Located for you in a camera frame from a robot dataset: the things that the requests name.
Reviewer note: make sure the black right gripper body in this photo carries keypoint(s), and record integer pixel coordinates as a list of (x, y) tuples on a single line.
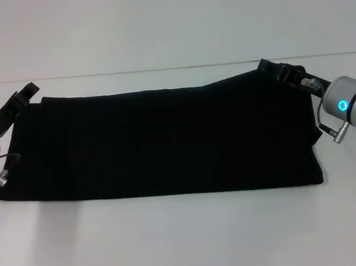
[(306, 79)]

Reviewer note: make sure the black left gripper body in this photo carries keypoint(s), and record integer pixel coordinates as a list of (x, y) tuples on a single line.
[(1, 117)]

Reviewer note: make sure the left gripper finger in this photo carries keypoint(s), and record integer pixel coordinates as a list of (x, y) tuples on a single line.
[(27, 93)]

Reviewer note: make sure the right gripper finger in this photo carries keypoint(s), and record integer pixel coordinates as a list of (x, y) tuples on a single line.
[(270, 66)]

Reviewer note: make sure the black t-shirt with FREE print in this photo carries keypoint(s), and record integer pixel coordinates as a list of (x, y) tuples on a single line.
[(166, 140)]

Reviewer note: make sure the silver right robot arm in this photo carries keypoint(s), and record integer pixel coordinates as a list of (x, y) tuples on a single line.
[(353, 107)]

